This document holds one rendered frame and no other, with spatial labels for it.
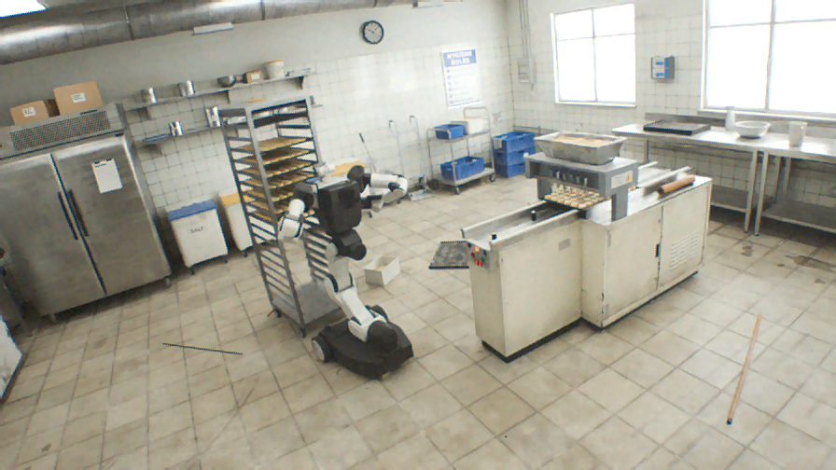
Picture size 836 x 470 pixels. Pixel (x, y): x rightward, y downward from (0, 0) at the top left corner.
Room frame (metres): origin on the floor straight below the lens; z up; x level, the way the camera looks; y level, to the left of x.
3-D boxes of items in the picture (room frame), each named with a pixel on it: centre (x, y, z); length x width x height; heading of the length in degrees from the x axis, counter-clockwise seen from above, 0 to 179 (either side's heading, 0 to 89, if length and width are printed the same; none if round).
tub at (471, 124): (6.80, -0.96, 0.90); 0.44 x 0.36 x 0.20; 35
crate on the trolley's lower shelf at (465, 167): (6.70, -0.81, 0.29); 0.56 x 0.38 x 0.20; 125
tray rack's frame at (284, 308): (3.43, 1.00, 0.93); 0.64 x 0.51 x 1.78; 38
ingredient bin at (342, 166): (5.97, 0.89, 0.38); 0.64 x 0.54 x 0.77; 24
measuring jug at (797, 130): (3.53, -3.52, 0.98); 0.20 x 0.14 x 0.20; 157
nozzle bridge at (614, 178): (2.90, -1.14, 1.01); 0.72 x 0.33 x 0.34; 26
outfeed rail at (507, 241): (2.81, -1.30, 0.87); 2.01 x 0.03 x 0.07; 116
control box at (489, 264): (2.52, -0.36, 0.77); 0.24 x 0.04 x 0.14; 26
